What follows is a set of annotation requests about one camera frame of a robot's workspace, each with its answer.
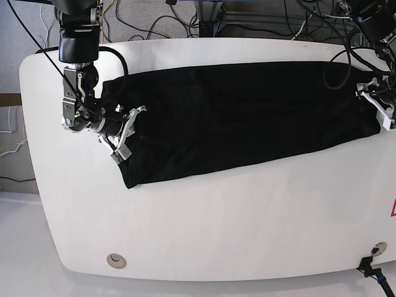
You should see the black T-shirt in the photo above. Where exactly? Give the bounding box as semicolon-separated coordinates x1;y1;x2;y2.
119;61;380;188

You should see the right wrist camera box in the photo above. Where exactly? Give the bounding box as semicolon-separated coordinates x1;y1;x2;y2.
111;145;132;165

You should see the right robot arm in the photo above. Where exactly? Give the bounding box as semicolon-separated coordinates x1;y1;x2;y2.
52;1;145;160

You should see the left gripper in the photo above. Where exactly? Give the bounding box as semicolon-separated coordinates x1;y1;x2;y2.
356;77;395;119

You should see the right table cable grommet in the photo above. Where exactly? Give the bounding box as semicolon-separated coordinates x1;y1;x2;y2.
371;241;387;257

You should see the yellow floor cable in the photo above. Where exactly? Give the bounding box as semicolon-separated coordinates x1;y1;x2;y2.
100;0;117;43

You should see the aluminium frame column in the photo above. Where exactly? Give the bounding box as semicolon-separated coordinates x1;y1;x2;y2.
194;1;225;38

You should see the black clamp with cable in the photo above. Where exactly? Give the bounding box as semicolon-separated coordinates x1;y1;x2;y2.
357;256;395;297

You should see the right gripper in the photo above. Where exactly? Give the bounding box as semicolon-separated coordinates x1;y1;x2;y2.
97;105;149;153

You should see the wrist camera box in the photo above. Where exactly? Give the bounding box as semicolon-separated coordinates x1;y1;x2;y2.
376;111;395;131
111;145;132;165

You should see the left table cable grommet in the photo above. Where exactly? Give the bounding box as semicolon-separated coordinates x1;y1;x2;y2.
106;254;127;269

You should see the table cable grommet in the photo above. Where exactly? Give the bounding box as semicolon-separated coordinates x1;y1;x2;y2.
106;254;127;269
371;241;387;257

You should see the red warning triangle sticker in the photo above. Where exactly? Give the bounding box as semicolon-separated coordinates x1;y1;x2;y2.
390;199;396;217

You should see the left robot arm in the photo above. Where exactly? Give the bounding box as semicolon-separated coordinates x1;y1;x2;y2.
338;1;395;107

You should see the white floor cable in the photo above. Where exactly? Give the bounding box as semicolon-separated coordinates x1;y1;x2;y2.
0;106;28;155

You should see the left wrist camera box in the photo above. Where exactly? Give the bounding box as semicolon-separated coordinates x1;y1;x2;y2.
376;111;395;131

